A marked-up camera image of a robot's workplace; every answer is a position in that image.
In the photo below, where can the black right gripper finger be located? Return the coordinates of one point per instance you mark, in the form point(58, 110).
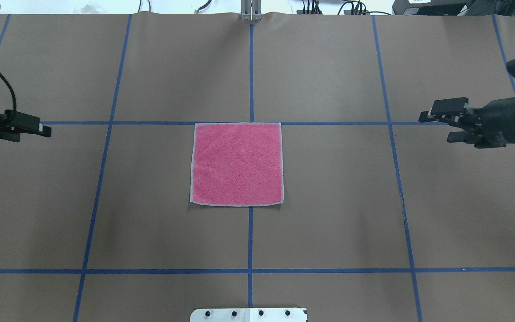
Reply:
point(445, 110)
point(459, 137)

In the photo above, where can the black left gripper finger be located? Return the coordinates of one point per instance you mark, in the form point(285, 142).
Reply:
point(10, 136)
point(20, 123)

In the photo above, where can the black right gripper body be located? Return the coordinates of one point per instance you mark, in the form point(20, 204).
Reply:
point(505, 120)

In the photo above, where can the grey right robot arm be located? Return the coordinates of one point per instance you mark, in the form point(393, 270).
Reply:
point(464, 123)

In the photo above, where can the pink towel with grey hem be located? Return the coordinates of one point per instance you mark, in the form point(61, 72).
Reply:
point(237, 164)

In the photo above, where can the black equipment box on bench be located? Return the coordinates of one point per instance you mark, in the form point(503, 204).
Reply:
point(453, 7)

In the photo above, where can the aluminium camera mast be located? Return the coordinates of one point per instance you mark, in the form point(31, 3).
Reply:
point(251, 10)

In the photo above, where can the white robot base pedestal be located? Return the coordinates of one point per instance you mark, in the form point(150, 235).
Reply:
point(290, 314)

